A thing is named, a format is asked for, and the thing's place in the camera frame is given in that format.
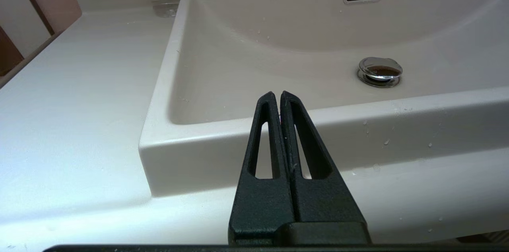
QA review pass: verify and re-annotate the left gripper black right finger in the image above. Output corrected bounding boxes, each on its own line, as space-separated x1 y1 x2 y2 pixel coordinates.
280 91 365 223

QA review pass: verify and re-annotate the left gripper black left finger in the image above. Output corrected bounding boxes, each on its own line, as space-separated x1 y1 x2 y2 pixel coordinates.
229 91 295 245

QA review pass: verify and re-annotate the beige sink basin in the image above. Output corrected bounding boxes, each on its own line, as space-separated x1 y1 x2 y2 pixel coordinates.
138 0 509 198

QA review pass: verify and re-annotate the chrome drain stopper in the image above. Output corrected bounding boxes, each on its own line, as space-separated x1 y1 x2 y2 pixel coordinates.
357 57 403 88

